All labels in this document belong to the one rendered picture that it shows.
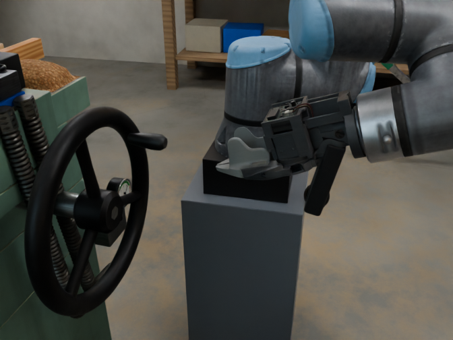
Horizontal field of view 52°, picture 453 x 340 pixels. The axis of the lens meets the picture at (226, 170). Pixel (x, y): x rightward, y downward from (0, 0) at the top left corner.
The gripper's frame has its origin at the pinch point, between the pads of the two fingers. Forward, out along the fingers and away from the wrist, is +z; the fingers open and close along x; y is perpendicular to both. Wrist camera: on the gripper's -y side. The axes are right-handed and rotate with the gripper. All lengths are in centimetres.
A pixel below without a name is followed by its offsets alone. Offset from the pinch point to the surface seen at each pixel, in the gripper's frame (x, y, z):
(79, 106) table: -13.7, 12.4, 30.6
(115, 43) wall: -305, 1, 203
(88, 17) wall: -303, 28, 217
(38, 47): -25, 24, 43
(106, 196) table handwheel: 11.4, 4.6, 12.8
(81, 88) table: -15.3, 15.2, 29.6
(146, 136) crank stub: 2.4, 8.6, 8.9
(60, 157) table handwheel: 17.9, 13.5, 10.5
